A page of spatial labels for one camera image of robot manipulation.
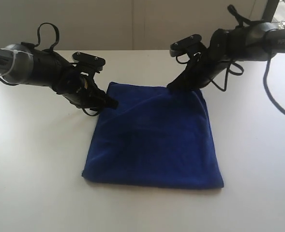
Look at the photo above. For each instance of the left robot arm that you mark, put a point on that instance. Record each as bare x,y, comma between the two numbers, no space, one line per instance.
22,64

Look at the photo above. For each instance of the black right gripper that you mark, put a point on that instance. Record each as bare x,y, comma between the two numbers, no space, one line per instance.
201,69

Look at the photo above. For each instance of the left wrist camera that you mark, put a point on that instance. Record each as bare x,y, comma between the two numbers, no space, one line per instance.
86,63

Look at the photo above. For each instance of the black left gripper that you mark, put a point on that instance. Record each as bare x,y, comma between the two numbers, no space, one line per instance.
80,90

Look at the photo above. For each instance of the blue towel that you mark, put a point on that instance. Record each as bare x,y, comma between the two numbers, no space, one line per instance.
155,138

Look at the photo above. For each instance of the dark window frame post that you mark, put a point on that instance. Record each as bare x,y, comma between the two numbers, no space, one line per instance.
270,10

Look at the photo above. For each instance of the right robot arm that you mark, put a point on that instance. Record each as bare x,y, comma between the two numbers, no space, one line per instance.
258,42

